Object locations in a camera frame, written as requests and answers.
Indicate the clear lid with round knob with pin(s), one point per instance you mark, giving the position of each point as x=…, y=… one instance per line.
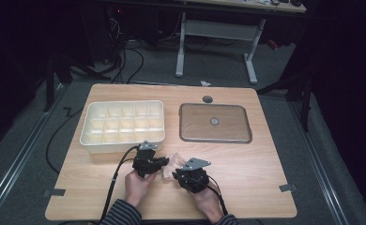
x=215, y=123

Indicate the cream divided storage box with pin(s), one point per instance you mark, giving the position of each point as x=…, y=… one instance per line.
x=123, y=125

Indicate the round dark table grommet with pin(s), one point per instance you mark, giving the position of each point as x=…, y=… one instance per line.
x=207, y=99

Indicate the grey tape strip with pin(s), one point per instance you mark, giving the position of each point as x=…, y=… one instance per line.
x=287, y=187
x=55, y=192

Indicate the white-framed wooden desk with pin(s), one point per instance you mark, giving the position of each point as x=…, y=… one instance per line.
x=218, y=29

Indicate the person's left hand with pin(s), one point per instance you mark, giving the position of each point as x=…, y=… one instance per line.
x=137, y=187

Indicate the metal floor rail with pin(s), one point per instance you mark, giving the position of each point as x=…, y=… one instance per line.
x=21, y=150
x=322, y=162

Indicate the pale pink sock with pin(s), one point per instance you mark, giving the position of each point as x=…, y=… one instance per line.
x=171, y=164

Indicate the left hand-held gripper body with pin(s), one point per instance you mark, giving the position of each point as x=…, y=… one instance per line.
x=145, y=162

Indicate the crumpled white paper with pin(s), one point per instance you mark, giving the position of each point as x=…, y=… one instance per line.
x=205, y=83

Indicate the black metal stand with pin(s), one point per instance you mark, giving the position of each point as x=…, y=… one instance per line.
x=49, y=84
x=304, y=103

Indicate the small red object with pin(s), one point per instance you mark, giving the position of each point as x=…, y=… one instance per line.
x=272, y=44

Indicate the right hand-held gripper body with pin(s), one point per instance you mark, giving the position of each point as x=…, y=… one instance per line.
x=195, y=179

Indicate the person's right hand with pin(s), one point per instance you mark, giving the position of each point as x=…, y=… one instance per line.
x=206, y=203

